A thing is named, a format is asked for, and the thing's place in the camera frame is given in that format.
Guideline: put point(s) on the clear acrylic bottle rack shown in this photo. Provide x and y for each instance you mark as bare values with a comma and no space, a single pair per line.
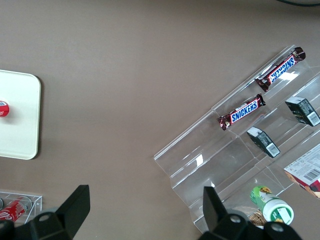
36,200

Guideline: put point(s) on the red cola bottle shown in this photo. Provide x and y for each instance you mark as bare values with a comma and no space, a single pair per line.
15,210

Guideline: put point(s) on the Snickers chocolate bar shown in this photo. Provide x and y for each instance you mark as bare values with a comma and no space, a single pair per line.
242,111
281,68

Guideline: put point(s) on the clear acrylic step display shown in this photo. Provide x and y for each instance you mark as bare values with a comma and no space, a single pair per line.
200,160

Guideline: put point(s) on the cream rectangular tray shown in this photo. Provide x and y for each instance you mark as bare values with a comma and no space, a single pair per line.
20,115

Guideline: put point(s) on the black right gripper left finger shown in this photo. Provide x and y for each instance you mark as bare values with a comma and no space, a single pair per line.
72,212

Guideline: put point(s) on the green white plastic bottle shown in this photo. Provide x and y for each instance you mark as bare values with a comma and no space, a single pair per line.
272,205

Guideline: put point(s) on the light tan wicker basket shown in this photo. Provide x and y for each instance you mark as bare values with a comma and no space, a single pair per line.
256,220

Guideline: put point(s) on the small black carton box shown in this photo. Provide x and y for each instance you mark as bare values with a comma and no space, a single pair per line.
302,111
263,142

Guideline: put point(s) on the white and red cookie box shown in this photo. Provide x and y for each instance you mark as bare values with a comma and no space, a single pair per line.
306,172

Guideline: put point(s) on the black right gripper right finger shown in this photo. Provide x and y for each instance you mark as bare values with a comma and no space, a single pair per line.
215,217

